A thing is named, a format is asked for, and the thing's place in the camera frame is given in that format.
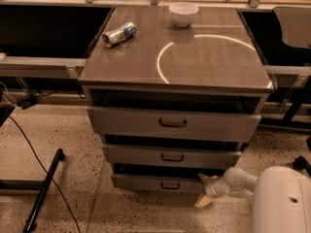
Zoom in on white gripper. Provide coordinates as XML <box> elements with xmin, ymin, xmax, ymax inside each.
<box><xmin>194</xmin><ymin>173</ymin><xmax>225</xmax><ymax>209</ymax></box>

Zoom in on grey drawer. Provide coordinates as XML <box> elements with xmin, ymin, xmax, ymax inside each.
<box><xmin>103</xmin><ymin>144</ymin><xmax>241</xmax><ymax>170</ymax></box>
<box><xmin>111</xmin><ymin>174</ymin><xmax>202</xmax><ymax>193</ymax></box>
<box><xmin>87</xmin><ymin>107</ymin><xmax>260</xmax><ymax>142</ymax></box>

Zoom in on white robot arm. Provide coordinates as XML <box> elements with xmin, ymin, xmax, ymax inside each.
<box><xmin>194</xmin><ymin>166</ymin><xmax>311</xmax><ymax>233</ymax></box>

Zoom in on grey drawer cabinet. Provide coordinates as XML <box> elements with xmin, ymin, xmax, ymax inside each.
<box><xmin>79</xmin><ymin>6</ymin><xmax>274</xmax><ymax>181</ymax></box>

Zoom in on crushed silver blue can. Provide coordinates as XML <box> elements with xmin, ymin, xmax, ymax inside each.
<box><xmin>103</xmin><ymin>22</ymin><xmax>136</xmax><ymax>48</ymax></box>

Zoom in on white bowl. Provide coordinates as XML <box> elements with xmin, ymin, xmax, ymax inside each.
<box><xmin>169</xmin><ymin>2</ymin><xmax>199</xmax><ymax>26</ymax></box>

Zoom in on black floor stand leg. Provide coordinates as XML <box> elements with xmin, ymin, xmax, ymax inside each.
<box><xmin>0</xmin><ymin>149</ymin><xmax>65</xmax><ymax>233</ymax></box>

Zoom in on grey chair backrest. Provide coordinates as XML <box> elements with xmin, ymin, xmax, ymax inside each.
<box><xmin>273</xmin><ymin>7</ymin><xmax>311</xmax><ymax>49</ymax></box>

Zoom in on black cable on floor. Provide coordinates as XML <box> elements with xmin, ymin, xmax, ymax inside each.
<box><xmin>0</xmin><ymin>81</ymin><xmax>82</xmax><ymax>233</ymax></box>

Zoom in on grey metal rail left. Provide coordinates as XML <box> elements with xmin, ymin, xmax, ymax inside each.
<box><xmin>0</xmin><ymin>52</ymin><xmax>86</xmax><ymax>79</ymax></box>

